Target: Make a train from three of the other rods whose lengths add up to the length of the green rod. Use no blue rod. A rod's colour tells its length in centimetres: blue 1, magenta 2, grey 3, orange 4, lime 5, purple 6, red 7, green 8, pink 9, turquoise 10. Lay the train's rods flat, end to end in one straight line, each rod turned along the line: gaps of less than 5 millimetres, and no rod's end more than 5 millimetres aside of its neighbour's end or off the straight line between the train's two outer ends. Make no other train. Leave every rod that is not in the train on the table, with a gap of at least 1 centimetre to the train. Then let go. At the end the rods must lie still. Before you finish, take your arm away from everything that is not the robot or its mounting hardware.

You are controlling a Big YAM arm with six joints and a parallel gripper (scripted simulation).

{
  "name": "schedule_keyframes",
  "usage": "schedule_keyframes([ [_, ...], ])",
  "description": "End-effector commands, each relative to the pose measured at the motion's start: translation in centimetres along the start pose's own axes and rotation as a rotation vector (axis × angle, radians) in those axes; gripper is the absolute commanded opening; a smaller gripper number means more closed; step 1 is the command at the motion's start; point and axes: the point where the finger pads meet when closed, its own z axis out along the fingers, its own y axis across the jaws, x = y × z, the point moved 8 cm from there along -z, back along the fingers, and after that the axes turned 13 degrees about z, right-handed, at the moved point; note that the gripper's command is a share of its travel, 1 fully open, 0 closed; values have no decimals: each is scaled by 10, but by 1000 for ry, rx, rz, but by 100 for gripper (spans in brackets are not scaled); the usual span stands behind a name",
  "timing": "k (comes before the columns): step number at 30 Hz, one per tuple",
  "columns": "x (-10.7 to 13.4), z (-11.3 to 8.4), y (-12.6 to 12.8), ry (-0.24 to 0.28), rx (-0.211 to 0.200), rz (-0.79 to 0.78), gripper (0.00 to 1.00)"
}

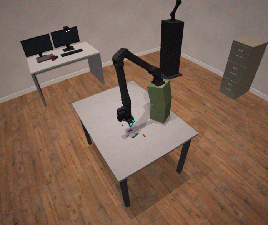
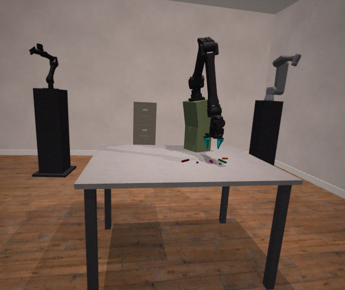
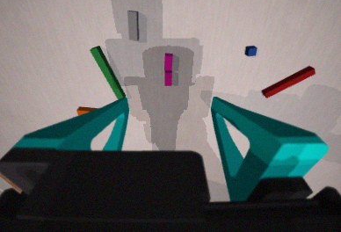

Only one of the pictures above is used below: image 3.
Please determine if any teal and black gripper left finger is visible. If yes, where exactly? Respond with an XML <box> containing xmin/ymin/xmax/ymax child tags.
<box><xmin>12</xmin><ymin>97</ymin><xmax>129</xmax><ymax>150</ymax></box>

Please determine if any small blue cube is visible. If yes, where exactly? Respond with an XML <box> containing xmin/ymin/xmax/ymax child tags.
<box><xmin>245</xmin><ymin>46</ymin><xmax>258</xmax><ymax>56</ymax></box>

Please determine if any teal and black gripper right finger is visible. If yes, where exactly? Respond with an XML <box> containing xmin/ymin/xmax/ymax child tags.
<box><xmin>211</xmin><ymin>97</ymin><xmax>329</xmax><ymax>201</ymax></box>

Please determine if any orange rod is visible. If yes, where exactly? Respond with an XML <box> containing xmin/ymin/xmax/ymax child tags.
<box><xmin>76</xmin><ymin>106</ymin><xmax>98</xmax><ymax>115</ymax></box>

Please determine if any magenta rod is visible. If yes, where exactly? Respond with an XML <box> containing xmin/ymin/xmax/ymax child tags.
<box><xmin>164</xmin><ymin>54</ymin><xmax>173</xmax><ymax>71</ymax></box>
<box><xmin>164</xmin><ymin>70</ymin><xmax>172</xmax><ymax>86</ymax></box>

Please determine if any grey rod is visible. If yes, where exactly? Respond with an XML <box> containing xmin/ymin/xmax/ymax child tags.
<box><xmin>127</xmin><ymin>11</ymin><xmax>139</xmax><ymax>40</ymax></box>

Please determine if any red rod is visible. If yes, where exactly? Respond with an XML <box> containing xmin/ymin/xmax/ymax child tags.
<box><xmin>262</xmin><ymin>66</ymin><xmax>316</xmax><ymax>98</ymax></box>

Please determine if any green rod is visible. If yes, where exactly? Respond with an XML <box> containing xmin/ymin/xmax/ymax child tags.
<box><xmin>91</xmin><ymin>46</ymin><xmax>126</xmax><ymax>99</ymax></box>

